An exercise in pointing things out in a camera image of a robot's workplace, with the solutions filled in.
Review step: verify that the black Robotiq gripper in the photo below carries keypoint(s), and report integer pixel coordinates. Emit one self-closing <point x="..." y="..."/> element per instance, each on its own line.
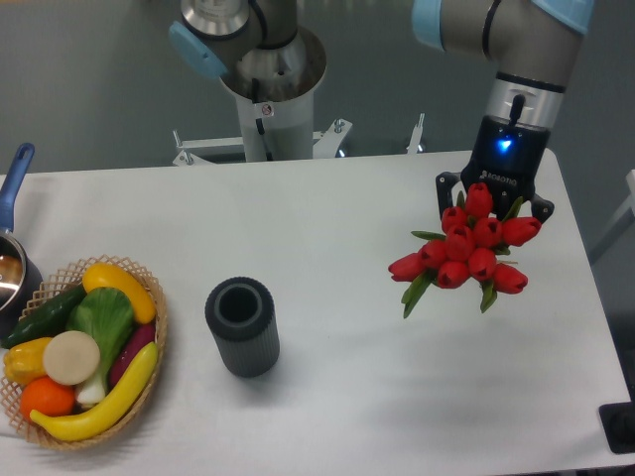
<point x="507" y="159"/>

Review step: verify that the red tulip bouquet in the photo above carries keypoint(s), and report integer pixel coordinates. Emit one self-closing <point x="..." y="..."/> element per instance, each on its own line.
<point x="469" y="247"/>

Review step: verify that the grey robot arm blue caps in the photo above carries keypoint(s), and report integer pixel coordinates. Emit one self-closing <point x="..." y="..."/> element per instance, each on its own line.
<point x="534" y="43"/>

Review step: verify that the white furniture at right edge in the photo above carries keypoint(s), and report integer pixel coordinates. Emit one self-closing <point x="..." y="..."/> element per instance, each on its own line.
<point x="619" y="222"/>

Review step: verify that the black device at table edge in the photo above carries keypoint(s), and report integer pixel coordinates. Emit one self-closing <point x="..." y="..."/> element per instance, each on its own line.
<point x="618" y="424"/>

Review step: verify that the dark grey ribbed vase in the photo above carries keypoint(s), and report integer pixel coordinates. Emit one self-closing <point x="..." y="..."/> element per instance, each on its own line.
<point x="240" y="314"/>

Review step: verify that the purple sweet potato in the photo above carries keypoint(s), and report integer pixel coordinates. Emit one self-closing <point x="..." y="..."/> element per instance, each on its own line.
<point x="140" y="337"/>

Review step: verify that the yellow squash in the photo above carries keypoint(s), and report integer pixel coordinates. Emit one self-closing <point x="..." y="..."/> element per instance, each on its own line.
<point x="105" y="275"/>

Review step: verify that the green bok choy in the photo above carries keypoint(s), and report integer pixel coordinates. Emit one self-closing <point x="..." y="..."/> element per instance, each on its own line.
<point x="106" y="315"/>

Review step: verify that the yellow banana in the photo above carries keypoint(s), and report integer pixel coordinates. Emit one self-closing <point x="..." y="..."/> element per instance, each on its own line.
<point x="111" y="409"/>

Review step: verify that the woven wicker basket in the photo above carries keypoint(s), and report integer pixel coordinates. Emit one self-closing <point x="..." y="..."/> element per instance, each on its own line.
<point x="63" y="280"/>

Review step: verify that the beige round disc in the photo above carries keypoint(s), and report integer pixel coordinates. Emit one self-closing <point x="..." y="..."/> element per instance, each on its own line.
<point x="71" y="358"/>

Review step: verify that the green cucumber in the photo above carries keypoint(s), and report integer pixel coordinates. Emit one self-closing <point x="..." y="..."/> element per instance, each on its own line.
<point x="47" y="320"/>

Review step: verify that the orange fruit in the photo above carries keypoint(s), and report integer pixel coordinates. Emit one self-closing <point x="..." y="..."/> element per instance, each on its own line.
<point x="47" y="397"/>

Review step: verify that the yellow bell pepper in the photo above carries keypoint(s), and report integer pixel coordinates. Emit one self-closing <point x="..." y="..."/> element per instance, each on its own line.
<point x="24" y="363"/>

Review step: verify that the white metal base frame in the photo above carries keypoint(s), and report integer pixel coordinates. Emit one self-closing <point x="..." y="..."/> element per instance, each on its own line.
<point x="326" y="144"/>

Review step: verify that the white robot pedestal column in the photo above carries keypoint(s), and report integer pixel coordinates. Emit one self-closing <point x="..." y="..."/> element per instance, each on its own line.
<point x="274" y="96"/>

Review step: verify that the blue handled steel saucepan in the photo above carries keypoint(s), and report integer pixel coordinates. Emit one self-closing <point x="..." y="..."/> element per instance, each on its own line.
<point x="20" y="277"/>

